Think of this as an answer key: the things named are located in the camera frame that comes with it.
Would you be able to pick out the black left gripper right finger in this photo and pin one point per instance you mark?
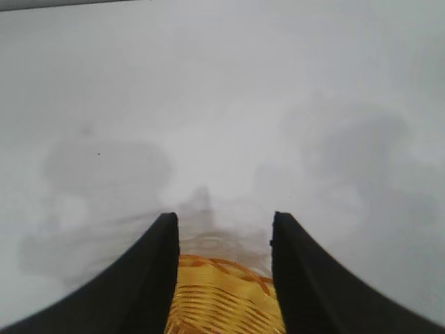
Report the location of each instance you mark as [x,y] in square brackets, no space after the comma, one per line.
[313,288]

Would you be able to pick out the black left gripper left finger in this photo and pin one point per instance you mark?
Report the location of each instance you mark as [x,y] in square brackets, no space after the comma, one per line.
[132,288]

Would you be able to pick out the yellow woven wicker basket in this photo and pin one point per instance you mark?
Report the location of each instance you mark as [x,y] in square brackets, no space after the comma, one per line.
[222,302]

